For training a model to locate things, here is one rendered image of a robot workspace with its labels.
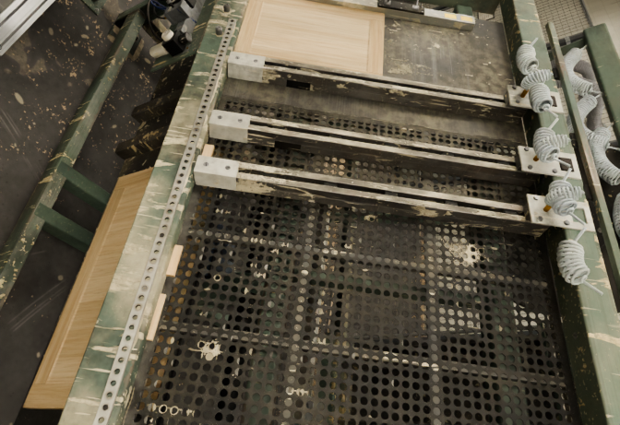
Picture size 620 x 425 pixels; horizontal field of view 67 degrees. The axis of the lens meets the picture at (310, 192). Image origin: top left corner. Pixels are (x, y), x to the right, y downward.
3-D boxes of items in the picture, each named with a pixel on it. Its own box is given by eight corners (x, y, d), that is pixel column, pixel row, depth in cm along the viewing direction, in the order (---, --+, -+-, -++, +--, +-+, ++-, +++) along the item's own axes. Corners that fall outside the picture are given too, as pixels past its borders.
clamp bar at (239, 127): (215, 119, 159) (210, 64, 139) (557, 173, 162) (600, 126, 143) (208, 142, 153) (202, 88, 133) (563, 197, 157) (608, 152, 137)
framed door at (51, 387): (123, 180, 200) (118, 177, 198) (225, 149, 175) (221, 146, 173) (29, 408, 149) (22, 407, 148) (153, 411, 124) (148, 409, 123)
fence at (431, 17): (254, -12, 202) (254, -21, 199) (470, 24, 205) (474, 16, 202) (252, -6, 199) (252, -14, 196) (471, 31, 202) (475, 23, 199)
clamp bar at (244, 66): (232, 63, 175) (230, 5, 155) (542, 112, 179) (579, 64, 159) (226, 81, 169) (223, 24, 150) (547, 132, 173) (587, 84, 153)
